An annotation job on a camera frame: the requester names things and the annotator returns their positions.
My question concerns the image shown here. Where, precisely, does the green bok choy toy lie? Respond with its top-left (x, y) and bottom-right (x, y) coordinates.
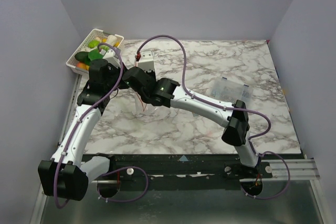
top-left (88, 35), bottom-right (118, 61)

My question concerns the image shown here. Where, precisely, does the clear plastic parts box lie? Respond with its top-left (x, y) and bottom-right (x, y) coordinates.
top-left (210, 77), bottom-right (253, 104)

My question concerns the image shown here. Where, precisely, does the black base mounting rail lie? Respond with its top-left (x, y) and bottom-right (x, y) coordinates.
top-left (98, 154), bottom-right (272, 191)

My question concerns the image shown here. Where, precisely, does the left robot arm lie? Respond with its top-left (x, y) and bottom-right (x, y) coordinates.
top-left (38, 59), bottom-right (125, 201)

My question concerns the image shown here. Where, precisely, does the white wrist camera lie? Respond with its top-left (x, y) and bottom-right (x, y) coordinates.
top-left (103, 49), bottom-right (120, 68)
top-left (135, 50), bottom-right (156, 79)

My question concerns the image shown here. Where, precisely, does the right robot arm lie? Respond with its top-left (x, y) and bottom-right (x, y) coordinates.
top-left (122, 67), bottom-right (261, 178)

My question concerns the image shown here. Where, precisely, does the light green cabbage toy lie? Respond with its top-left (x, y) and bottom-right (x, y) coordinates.
top-left (88, 40), bottom-right (101, 49)

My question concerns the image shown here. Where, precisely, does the white perforated plastic basket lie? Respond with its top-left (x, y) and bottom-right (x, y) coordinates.
top-left (66, 29), bottom-right (110, 76)

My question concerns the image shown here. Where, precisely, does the clear zip bag orange zipper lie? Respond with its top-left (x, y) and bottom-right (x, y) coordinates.
top-left (134, 92), bottom-right (158, 115)

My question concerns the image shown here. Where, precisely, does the orange peach toy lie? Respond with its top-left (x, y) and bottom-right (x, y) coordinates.
top-left (76, 62), bottom-right (89, 70)

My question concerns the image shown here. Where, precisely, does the dark green cucumber toy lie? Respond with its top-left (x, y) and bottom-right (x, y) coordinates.
top-left (75, 51), bottom-right (89, 62)

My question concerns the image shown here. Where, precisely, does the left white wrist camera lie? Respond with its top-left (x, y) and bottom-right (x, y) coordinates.
top-left (103, 49), bottom-right (120, 68)

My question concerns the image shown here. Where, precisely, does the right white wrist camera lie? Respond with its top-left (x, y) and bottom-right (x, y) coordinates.
top-left (135, 50), bottom-right (156, 79)

